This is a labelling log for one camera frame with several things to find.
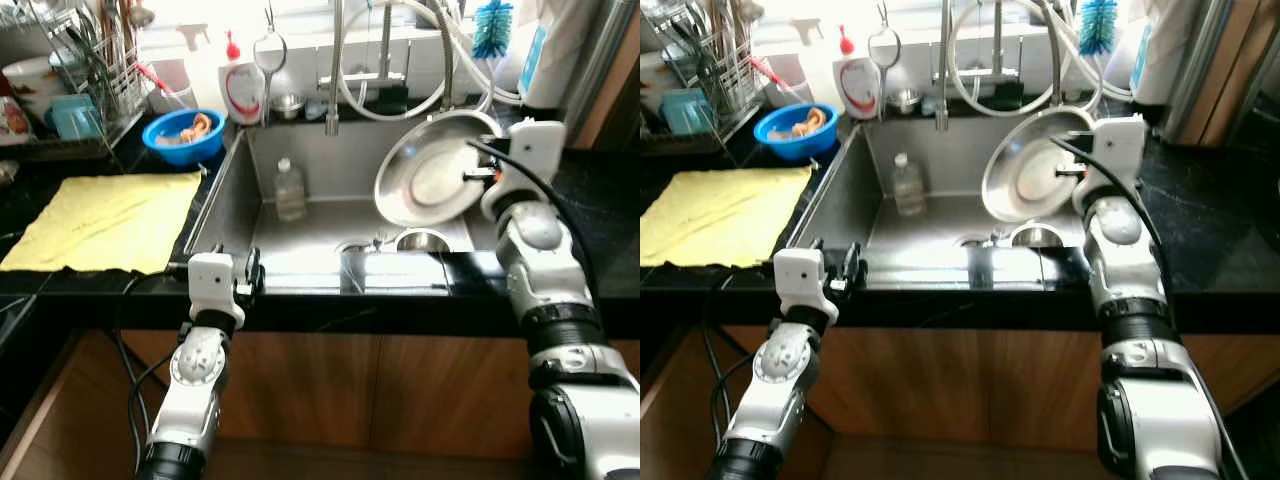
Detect clear plastic bottle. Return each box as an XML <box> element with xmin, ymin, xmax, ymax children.
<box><xmin>890</xmin><ymin>152</ymin><xmax>926</xmax><ymax>218</ymax></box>
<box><xmin>274</xmin><ymin>157</ymin><xmax>308</xmax><ymax>223</ymax></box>

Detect stainless steel sink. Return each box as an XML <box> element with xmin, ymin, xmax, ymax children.
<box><xmin>800</xmin><ymin>115</ymin><xmax>1101</xmax><ymax>291</ymax></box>
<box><xmin>185</xmin><ymin>118</ymin><xmax>501</xmax><ymax>296</ymax></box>

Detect stainless steel canister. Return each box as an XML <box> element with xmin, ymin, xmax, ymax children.
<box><xmin>1165</xmin><ymin>0</ymin><xmax>1280</xmax><ymax>146</ymax></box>
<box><xmin>560</xmin><ymin>0</ymin><xmax>641</xmax><ymax>151</ymax></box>

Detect white hose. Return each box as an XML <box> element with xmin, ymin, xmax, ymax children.
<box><xmin>948</xmin><ymin>0</ymin><xmax>1136</xmax><ymax>119</ymax></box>
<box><xmin>338</xmin><ymin>0</ymin><xmax>526</xmax><ymax>123</ymax></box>

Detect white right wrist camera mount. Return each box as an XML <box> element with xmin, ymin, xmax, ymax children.
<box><xmin>1073</xmin><ymin>114</ymin><xmax>1149</xmax><ymax>206</ymax></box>
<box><xmin>484</xmin><ymin>120</ymin><xmax>567</xmax><ymax>219</ymax></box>

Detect white ceramic bowl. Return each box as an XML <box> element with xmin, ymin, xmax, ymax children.
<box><xmin>2</xmin><ymin>57</ymin><xmax>66</xmax><ymax>101</ymax></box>

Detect red handled utensil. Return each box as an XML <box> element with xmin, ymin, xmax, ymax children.
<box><xmin>135</xmin><ymin>60</ymin><xmax>196</xmax><ymax>109</ymax></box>
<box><xmin>750</xmin><ymin>55</ymin><xmax>813</xmax><ymax>103</ymax></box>

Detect white cup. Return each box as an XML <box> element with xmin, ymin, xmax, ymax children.
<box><xmin>768</xmin><ymin>52</ymin><xmax>813</xmax><ymax>109</ymax></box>
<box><xmin>150</xmin><ymin>58</ymin><xmax>196</xmax><ymax>113</ymax></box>

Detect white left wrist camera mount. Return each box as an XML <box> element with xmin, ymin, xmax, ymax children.
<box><xmin>774</xmin><ymin>247</ymin><xmax>841</xmax><ymax>323</ymax></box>
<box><xmin>187</xmin><ymin>252</ymin><xmax>247</xmax><ymax>323</ymax></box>

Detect steel gooseneck tap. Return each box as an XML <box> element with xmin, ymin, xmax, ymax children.
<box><xmin>1040</xmin><ymin>0</ymin><xmax>1076</xmax><ymax>109</ymax></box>
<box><xmin>425</xmin><ymin>0</ymin><xmax>461</xmax><ymax>113</ymax></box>

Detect metal mesh strainer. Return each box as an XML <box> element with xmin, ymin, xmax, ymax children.
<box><xmin>252</xmin><ymin>5</ymin><xmax>291</xmax><ymax>129</ymax></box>
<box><xmin>866</xmin><ymin>2</ymin><xmax>904</xmax><ymax>123</ymax></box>

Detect orange food scraps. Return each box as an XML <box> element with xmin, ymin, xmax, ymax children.
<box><xmin>778</xmin><ymin>107</ymin><xmax>829</xmax><ymax>139</ymax></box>
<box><xmin>165</xmin><ymin>113</ymin><xmax>214</xmax><ymax>144</ymax></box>

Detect steel spring faucet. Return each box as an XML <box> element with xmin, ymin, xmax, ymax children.
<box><xmin>935</xmin><ymin>0</ymin><xmax>953</xmax><ymax>133</ymax></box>
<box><xmin>325</xmin><ymin>0</ymin><xmax>346</xmax><ymax>137</ymax></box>

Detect steel bowl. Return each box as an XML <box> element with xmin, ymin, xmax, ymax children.
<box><xmin>1008</xmin><ymin>221</ymin><xmax>1065</xmax><ymax>249</ymax></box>
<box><xmin>396</xmin><ymin>227</ymin><xmax>453</xmax><ymax>254</ymax></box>

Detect blue plastic bowl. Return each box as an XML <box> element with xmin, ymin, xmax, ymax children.
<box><xmin>141</xmin><ymin>108</ymin><xmax>228</xmax><ymax>167</ymax></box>
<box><xmin>753</xmin><ymin>102</ymin><xmax>841</xmax><ymax>163</ymax></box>

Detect blue bottle brush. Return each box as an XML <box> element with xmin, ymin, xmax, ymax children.
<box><xmin>472</xmin><ymin>0</ymin><xmax>515</xmax><ymax>61</ymax></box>
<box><xmin>1078</xmin><ymin>0</ymin><xmax>1119</xmax><ymax>58</ymax></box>

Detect yellow cloth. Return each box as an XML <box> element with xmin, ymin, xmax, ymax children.
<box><xmin>640</xmin><ymin>165</ymin><xmax>816</xmax><ymax>269</ymax></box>
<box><xmin>0</xmin><ymin>172</ymin><xmax>204</xmax><ymax>275</ymax></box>

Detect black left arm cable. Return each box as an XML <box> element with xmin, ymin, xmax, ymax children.
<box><xmin>110</xmin><ymin>290</ymin><xmax>196</xmax><ymax>471</ymax></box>
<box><xmin>700</xmin><ymin>320</ymin><xmax>791</xmax><ymax>471</ymax></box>

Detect wooden cabinet door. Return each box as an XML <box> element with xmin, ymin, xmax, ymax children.
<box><xmin>370</xmin><ymin>335</ymin><xmax>541</xmax><ymax>461</ymax></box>
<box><xmin>75</xmin><ymin>332</ymin><xmax>383</xmax><ymax>451</ymax></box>
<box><xmin>965</xmin><ymin>335</ymin><xmax>1280</xmax><ymax>416</ymax></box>
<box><xmin>700</xmin><ymin>330</ymin><xmax>976</xmax><ymax>443</ymax></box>

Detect teal plastic container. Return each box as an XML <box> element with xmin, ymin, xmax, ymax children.
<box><xmin>45</xmin><ymin>94</ymin><xmax>104</xmax><ymax>141</ymax></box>
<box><xmin>660</xmin><ymin>88</ymin><xmax>716</xmax><ymax>136</ymax></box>

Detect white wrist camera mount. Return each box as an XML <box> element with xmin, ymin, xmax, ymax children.
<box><xmin>187</xmin><ymin>252</ymin><xmax>247</xmax><ymax>323</ymax></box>
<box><xmin>484</xmin><ymin>120</ymin><xmax>567</xmax><ymax>219</ymax></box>
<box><xmin>774</xmin><ymin>247</ymin><xmax>841</xmax><ymax>323</ymax></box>
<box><xmin>1073</xmin><ymin>114</ymin><xmax>1149</xmax><ymax>206</ymax></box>

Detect steel plate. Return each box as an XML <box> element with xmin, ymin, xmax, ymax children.
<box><xmin>981</xmin><ymin>106</ymin><xmax>1099</xmax><ymax>224</ymax></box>
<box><xmin>374</xmin><ymin>110</ymin><xmax>503</xmax><ymax>229</ymax></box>

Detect white water purifier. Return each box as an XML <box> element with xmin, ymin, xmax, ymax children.
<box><xmin>518</xmin><ymin>0</ymin><xmax>601</xmax><ymax>109</ymax></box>
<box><xmin>1128</xmin><ymin>0</ymin><xmax>1206</xmax><ymax>106</ymax></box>

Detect wire dish rack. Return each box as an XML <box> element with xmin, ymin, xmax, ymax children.
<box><xmin>640</xmin><ymin>0</ymin><xmax>771</xmax><ymax>156</ymax></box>
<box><xmin>0</xmin><ymin>0</ymin><xmax>151</xmax><ymax>161</ymax></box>

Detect white dish soap bottle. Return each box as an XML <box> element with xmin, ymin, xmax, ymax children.
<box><xmin>832</xmin><ymin>25</ymin><xmax>881</xmax><ymax>121</ymax></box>
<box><xmin>218</xmin><ymin>30</ymin><xmax>267</xmax><ymax>127</ymax></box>

